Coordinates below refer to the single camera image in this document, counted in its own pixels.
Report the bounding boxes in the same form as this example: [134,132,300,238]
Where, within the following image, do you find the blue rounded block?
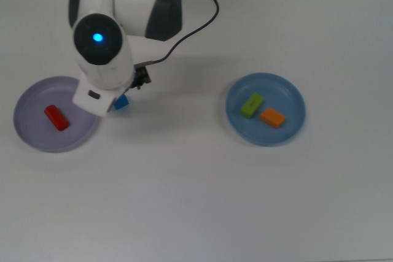
[114,93,130,112]

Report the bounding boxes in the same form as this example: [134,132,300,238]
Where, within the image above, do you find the red cylinder block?
[44,104,71,132]

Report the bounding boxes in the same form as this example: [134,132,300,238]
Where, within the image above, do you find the green rectangular block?
[240,91,265,120]

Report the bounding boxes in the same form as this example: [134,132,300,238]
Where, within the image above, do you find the orange rectangular block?
[260,107,287,129]

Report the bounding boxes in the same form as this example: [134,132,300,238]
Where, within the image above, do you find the purple plate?
[12,75,101,153]

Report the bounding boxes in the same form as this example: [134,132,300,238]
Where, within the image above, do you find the blue plate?
[225,72,307,147]

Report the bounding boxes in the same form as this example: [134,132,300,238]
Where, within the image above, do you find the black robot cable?
[134,0,220,68]

